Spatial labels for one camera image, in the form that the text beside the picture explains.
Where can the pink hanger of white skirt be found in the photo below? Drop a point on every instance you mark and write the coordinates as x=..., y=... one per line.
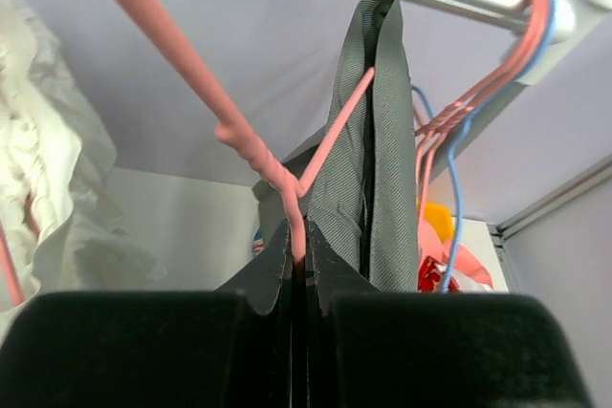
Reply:
x=7, y=263

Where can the pink wire hanger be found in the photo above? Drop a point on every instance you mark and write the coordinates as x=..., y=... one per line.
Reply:
x=434, y=133

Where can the red poppy print skirt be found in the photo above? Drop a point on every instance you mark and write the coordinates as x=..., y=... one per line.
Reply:
x=431, y=275

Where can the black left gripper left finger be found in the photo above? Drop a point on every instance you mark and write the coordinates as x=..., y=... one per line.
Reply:
x=228, y=347

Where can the blue floral skirt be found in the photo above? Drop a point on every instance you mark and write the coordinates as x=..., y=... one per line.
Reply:
x=257, y=243

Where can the white pleated skirt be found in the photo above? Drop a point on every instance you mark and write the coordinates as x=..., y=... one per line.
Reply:
x=59, y=226

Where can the yellow plastic bin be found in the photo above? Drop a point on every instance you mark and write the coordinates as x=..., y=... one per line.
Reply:
x=440, y=218

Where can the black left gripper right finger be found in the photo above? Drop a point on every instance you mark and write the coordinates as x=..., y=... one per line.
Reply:
x=369, y=348

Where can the grey skirt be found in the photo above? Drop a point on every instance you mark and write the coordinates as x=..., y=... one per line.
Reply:
x=364, y=197

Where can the pink hanger of grey skirt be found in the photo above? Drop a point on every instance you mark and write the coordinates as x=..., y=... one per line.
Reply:
x=233, y=129

